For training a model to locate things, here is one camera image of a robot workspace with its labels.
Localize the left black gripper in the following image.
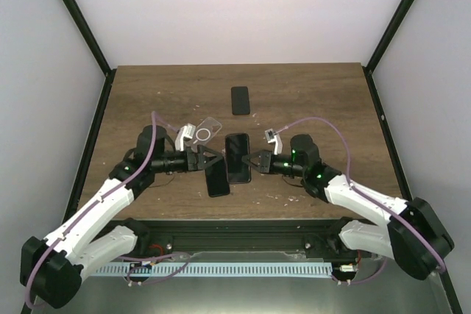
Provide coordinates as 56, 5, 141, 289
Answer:
152, 146, 223, 174

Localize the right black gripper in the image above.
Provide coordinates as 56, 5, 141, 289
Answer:
243, 150, 306, 178

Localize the black phone case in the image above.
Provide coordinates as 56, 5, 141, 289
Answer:
224, 132, 252, 185
205, 159, 230, 198

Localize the pink phone black screen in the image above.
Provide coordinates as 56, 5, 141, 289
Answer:
226, 135, 250, 182

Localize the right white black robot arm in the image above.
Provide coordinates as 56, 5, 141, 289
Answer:
241, 134, 454, 280

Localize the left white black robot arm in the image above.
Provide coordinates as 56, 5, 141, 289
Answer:
20, 124, 224, 308

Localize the clear magsafe phone case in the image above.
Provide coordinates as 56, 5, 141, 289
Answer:
185, 117, 222, 151

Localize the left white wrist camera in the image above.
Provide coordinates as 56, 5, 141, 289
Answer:
174, 124, 196, 151

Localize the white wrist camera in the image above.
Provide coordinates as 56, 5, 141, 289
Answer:
264, 129, 283, 155
174, 124, 196, 151

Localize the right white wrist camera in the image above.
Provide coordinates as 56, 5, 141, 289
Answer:
264, 129, 283, 155

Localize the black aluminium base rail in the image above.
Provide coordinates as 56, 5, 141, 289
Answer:
126, 217, 387, 261

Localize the light blue slotted cable duct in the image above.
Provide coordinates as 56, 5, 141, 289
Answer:
93, 262, 333, 279

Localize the left black frame post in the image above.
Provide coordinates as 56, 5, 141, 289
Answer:
39, 0, 113, 76

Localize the black frame post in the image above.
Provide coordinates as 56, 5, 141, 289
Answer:
39, 0, 113, 76
366, 0, 441, 72

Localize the right black frame post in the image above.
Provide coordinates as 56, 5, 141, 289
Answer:
366, 0, 441, 72

